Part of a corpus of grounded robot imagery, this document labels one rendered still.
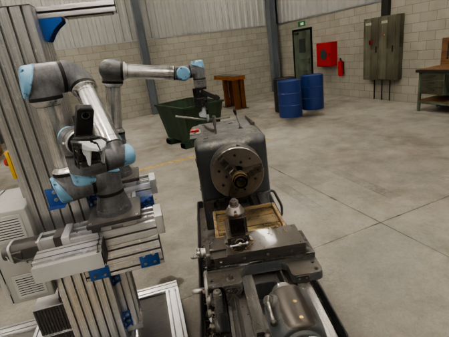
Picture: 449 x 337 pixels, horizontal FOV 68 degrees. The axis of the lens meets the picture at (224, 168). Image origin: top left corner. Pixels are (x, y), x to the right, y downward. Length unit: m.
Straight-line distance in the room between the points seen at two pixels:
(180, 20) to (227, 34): 1.75
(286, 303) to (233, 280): 0.50
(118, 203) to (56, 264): 0.33
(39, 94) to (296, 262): 1.18
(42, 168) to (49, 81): 0.46
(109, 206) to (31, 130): 0.47
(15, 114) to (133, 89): 10.31
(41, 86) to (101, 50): 10.44
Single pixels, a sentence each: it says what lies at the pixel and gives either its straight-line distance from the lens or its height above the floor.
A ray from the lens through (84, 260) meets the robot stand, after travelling 1.48.
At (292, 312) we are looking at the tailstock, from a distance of 0.90.
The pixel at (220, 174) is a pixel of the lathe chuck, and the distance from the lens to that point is 1.94.
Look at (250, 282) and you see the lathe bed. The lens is 1.44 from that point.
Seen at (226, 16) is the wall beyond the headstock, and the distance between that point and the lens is 12.94.
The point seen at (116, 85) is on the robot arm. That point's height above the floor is 1.66.
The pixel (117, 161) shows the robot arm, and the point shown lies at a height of 1.46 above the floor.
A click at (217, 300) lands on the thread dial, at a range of 1.40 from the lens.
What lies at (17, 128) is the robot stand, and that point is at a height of 1.57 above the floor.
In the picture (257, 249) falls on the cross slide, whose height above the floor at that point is 0.97.
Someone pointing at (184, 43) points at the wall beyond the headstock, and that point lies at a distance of 12.27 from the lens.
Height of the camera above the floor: 1.77
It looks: 19 degrees down
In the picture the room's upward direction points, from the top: 8 degrees counter-clockwise
